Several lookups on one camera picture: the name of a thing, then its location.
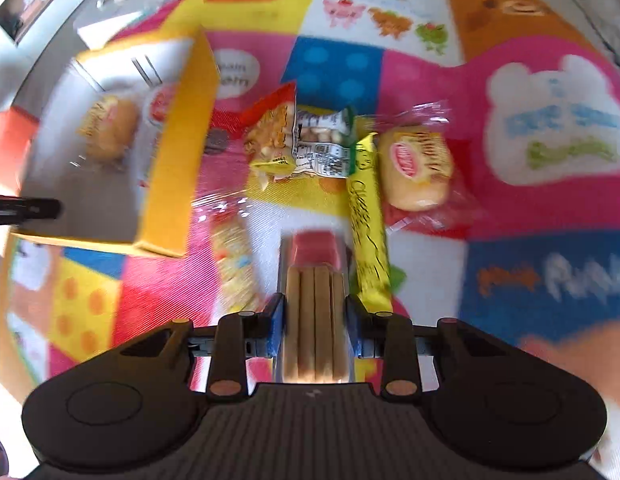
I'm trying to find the round bun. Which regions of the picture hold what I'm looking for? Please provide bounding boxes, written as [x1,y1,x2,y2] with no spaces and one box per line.
[360,100,470,231]
[80,94,142,162]

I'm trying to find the long yellow snack packet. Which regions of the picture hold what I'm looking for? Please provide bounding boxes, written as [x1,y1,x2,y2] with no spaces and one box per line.
[346,131,395,312]

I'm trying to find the yellow cardboard box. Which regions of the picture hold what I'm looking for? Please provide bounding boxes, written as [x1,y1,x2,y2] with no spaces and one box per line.
[12,7,221,261]

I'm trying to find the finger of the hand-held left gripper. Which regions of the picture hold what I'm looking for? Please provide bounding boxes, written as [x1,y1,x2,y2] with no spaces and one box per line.
[0,195,64,227]

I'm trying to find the red label wrapped bun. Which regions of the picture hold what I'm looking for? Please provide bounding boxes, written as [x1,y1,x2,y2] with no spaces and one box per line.
[148,86,177,127]

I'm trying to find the clear colourful snack packet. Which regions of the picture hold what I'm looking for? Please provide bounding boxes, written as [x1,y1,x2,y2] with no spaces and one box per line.
[194,194,263,313]

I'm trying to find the red and yellow peanut packet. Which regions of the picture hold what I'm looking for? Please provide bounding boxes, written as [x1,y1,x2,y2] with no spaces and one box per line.
[238,81,297,192]

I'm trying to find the wafer biscuit pack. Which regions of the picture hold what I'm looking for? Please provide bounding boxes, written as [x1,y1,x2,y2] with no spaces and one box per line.
[276,229,351,383]

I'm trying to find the grey cloth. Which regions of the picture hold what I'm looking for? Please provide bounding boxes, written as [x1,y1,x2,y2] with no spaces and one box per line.
[552,0,620,78]

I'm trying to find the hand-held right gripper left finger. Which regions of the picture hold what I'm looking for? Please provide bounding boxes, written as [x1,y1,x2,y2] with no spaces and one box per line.
[117,292,287,404]

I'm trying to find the colourful printed play mat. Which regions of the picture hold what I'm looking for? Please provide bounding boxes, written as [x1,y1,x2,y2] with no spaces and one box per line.
[0,0,620,480]

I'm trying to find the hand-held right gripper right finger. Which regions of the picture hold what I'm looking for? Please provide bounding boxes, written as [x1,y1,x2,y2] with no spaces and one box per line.
[345,294,511,402]

